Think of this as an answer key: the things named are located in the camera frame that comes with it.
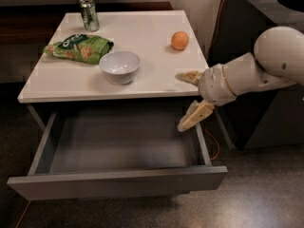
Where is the green snack bag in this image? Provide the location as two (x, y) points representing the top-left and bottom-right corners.
(44, 34), (114, 65)

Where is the orange fruit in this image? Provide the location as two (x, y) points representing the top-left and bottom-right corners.
(171, 31), (189, 50)

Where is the white bowl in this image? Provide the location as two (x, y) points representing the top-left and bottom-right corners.
(99, 51), (141, 85)

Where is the green soda can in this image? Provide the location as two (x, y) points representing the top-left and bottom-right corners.
(80, 0), (100, 32)

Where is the dark wooden bench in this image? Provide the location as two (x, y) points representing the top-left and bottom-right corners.
(0, 1), (173, 45)

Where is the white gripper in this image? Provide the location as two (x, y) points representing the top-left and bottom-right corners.
(176, 64), (237, 132)

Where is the dark counter cabinet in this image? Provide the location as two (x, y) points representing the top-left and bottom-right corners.
(207, 0), (304, 149)

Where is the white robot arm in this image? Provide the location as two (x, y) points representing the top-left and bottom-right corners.
(176, 27), (304, 132)

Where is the orange cable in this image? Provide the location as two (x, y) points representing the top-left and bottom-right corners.
(14, 0), (304, 228)

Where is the grey top drawer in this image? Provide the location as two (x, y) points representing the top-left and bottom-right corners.
(8, 99), (227, 200)

